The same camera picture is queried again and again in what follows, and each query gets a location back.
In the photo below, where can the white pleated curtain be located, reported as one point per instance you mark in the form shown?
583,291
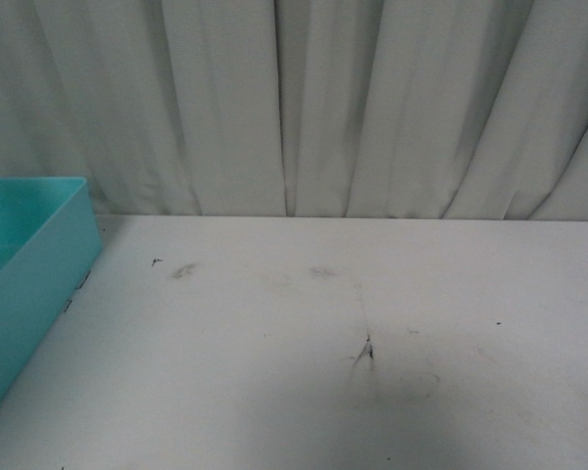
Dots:
390,109

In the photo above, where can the turquoise plastic storage box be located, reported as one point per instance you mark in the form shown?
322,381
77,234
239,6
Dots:
48,242

